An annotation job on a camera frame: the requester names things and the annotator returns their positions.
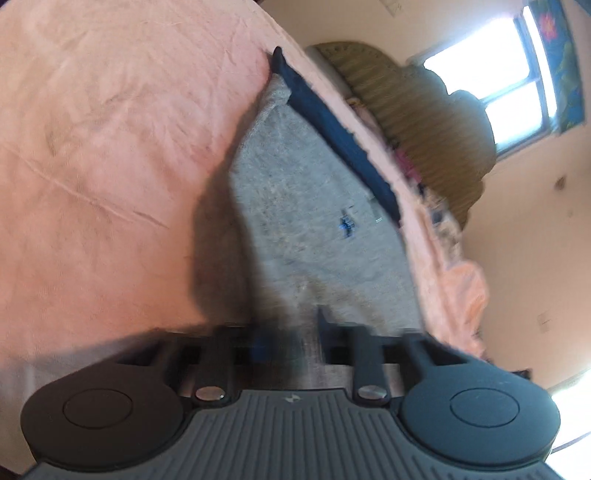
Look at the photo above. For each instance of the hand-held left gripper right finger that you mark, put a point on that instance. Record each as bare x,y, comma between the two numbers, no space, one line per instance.
324,333

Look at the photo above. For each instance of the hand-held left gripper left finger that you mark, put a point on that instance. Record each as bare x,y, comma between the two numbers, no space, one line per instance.
261,347

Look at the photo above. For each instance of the grey shorts with navy waistband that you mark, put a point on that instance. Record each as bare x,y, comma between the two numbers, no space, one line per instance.
300,207

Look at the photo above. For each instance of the pile of mixed clothes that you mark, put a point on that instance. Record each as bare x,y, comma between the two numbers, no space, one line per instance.
406,166

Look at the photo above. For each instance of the olive striped headboard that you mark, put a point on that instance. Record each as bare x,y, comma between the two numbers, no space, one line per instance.
415,120

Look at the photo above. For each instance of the pink bed sheet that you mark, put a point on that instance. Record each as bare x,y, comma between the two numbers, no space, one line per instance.
92,161

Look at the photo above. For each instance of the window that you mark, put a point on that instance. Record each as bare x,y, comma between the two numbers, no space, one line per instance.
480,64

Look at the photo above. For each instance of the blue floral curtain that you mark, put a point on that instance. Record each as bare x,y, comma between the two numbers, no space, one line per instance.
561,60

